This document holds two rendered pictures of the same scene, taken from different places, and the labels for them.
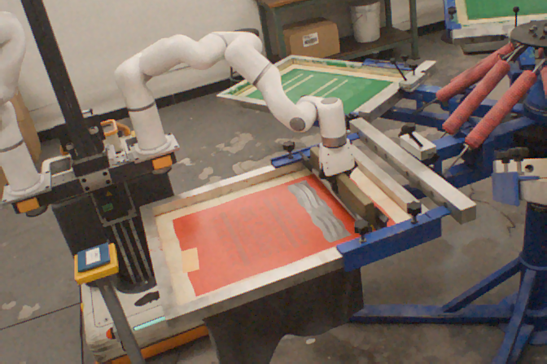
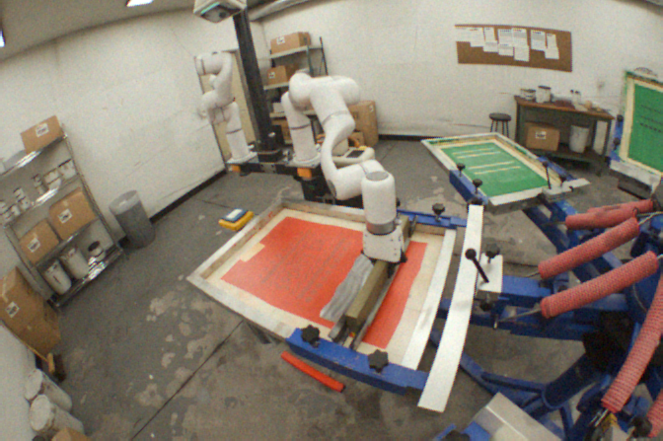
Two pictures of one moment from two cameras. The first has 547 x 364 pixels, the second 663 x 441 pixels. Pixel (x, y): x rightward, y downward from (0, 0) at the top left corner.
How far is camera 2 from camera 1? 1.19 m
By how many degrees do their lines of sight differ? 42
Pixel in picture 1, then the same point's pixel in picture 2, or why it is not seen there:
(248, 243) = (284, 267)
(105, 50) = (423, 102)
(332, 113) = (368, 192)
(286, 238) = (305, 284)
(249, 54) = (323, 97)
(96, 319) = not seen: hidden behind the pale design
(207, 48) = (304, 86)
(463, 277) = (520, 356)
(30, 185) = (238, 157)
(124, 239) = not seen: hidden behind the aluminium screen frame
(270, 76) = (331, 125)
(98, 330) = not seen: hidden behind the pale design
